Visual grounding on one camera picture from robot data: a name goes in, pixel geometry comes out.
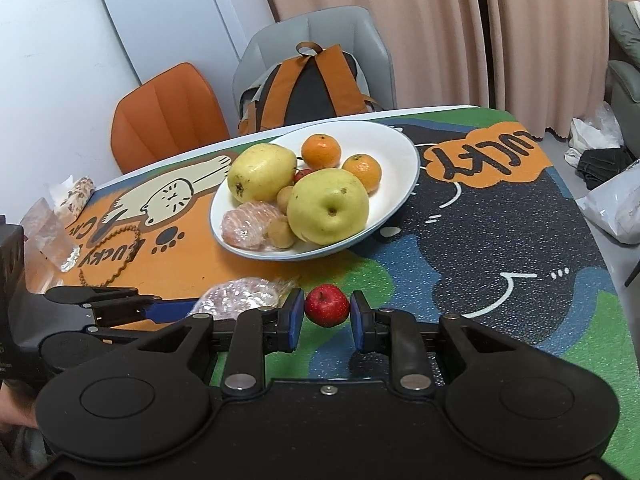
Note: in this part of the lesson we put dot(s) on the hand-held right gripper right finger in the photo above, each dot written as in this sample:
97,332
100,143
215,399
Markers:
360,325

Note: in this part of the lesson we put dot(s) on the orange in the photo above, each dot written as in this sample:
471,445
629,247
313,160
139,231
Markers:
362,172
321,151

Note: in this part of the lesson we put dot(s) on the white plastic bag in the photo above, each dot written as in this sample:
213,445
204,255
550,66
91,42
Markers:
615,205
597,127

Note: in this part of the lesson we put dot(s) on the pomelo segment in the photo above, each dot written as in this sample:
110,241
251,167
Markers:
245,227
235,295

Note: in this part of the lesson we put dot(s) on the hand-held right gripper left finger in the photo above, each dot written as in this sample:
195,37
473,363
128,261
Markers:
295,321

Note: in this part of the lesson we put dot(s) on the person's left forearm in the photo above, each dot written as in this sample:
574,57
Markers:
15,410

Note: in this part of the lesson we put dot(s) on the white plate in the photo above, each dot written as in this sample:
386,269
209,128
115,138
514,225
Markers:
395,170

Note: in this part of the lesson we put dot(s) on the brown-spotted yellow pear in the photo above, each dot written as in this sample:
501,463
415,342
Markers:
260,170

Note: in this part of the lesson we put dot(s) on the orange chair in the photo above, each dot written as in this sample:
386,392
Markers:
165,110

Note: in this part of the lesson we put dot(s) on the wrapped snack packet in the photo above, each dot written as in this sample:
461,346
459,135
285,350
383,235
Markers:
75,195

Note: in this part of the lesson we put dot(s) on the dark clothes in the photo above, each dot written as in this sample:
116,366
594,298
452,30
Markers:
602,165

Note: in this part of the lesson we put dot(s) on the beige curtain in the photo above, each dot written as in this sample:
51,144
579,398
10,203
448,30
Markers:
450,35

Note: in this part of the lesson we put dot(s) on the white cabinet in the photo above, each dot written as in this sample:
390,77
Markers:
185,25

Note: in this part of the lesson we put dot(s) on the orange and black backpack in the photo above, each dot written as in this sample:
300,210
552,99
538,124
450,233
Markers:
305,90

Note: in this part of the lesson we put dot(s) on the grey chair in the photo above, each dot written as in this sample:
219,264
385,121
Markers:
360,40

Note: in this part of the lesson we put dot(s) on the brown longan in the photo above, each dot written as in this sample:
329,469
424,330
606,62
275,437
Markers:
281,234
285,199

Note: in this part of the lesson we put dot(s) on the small red apple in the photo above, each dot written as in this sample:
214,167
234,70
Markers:
326,305
301,176

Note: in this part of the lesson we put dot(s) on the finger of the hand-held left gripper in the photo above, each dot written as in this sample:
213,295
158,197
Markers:
90,295
75,345

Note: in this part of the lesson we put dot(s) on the grey sofa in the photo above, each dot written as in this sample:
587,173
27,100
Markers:
625,80

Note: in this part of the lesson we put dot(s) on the round yellow pear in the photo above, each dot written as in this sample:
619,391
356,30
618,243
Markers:
327,207

